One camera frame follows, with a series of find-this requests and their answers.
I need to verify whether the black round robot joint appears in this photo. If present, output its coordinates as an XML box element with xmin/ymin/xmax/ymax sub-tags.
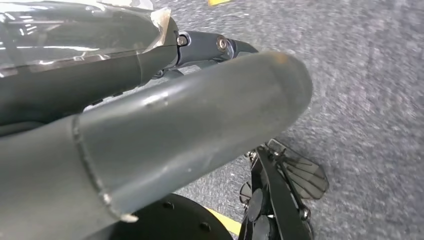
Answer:
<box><xmin>109</xmin><ymin>193</ymin><xmax>234</xmax><ymax>240</ymax></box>

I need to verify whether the black robot left leg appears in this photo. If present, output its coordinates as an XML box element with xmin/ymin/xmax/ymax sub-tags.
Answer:
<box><xmin>238</xmin><ymin>138</ymin><xmax>330</xmax><ymax>240</ymax></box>

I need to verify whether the yellow floor tape square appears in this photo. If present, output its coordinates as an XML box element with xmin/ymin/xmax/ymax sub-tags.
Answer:
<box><xmin>205</xmin><ymin>0</ymin><xmax>243</xmax><ymax>237</ymax></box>

